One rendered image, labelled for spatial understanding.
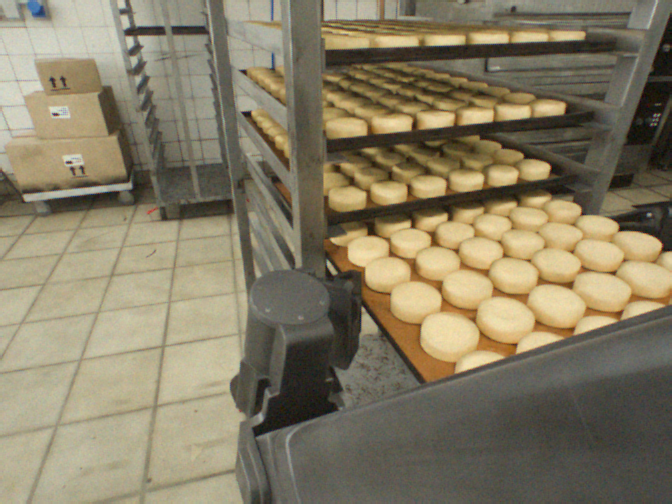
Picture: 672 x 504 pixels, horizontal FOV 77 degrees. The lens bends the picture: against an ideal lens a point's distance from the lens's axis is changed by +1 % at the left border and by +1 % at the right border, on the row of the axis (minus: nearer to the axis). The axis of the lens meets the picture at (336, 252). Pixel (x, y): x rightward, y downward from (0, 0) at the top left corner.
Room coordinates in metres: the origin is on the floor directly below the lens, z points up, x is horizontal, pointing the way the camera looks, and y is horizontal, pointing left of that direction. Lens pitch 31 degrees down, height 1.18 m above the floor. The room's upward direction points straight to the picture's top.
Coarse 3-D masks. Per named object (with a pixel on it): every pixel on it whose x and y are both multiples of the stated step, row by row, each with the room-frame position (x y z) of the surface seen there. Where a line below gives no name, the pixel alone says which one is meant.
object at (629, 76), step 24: (648, 0) 0.59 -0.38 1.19; (648, 24) 0.58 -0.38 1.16; (648, 48) 0.59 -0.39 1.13; (624, 72) 0.59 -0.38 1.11; (648, 72) 0.59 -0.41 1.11; (624, 96) 0.58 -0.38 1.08; (624, 120) 0.59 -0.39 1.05; (600, 144) 0.59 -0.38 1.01; (600, 168) 0.58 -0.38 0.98; (576, 192) 0.61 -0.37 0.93; (600, 192) 0.59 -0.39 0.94
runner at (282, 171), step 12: (240, 120) 0.95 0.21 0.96; (252, 132) 0.82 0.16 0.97; (264, 144) 0.72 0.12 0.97; (264, 156) 0.73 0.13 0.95; (276, 156) 0.65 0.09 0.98; (276, 168) 0.65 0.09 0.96; (288, 180) 0.58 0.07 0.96; (324, 216) 0.43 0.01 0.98; (324, 228) 0.43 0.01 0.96; (336, 228) 0.45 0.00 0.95
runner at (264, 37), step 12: (228, 24) 0.97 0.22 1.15; (240, 24) 0.83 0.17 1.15; (252, 24) 0.73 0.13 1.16; (240, 36) 0.84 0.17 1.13; (252, 36) 0.74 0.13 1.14; (264, 36) 0.66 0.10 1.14; (276, 36) 0.59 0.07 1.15; (264, 48) 0.66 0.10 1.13; (276, 48) 0.60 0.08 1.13; (324, 48) 0.43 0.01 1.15; (324, 60) 0.43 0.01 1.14; (324, 72) 0.43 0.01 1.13; (336, 72) 0.44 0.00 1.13
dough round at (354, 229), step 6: (348, 222) 0.51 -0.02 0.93; (354, 222) 0.51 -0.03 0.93; (360, 222) 0.51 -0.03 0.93; (348, 228) 0.49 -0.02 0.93; (354, 228) 0.49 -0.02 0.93; (360, 228) 0.49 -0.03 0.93; (366, 228) 0.50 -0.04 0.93; (348, 234) 0.48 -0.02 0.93; (354, 234) 0.48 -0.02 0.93; (360, 234) 0.48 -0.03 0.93; (366, 234) 0.49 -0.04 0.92; (336, 240) 0.48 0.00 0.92; (342, 240) 0.48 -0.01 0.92; (348, 240) 0.48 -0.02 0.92
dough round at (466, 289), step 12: (444, 276) 0.37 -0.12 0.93; (456, 276) 0.37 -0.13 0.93; (468, 276) 0.37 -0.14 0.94; (480, 276) 0.37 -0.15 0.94; (444, 288) 0.36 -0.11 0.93; (456, 288) 0.35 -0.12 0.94; (468, 288) 0.35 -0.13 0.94; (480, 288) 0.35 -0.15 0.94; (492, 288) 0.35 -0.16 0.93; (456, 300) 0.34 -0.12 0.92; (468, 300) 0.34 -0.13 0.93; (480, 300) 0.34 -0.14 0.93
